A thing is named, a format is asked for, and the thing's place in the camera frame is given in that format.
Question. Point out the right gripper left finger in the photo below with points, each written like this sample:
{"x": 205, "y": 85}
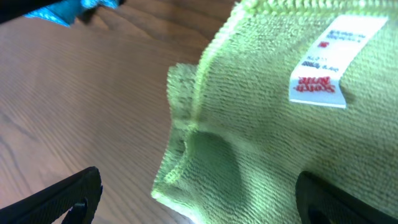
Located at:
{"x": 77, "y": 197}

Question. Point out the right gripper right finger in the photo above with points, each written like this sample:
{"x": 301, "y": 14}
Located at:
{"x": 321, "y": 202}

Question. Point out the green microfiber cloth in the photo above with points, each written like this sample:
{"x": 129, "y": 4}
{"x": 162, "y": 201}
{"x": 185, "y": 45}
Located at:
{"x": 237, "y": 144}

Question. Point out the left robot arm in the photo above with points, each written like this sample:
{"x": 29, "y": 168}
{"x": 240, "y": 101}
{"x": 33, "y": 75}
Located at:
{"x": 11, "y": 9}

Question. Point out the blue folded cloth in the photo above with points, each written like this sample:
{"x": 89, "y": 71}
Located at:
{"x": 66, "y": 11}

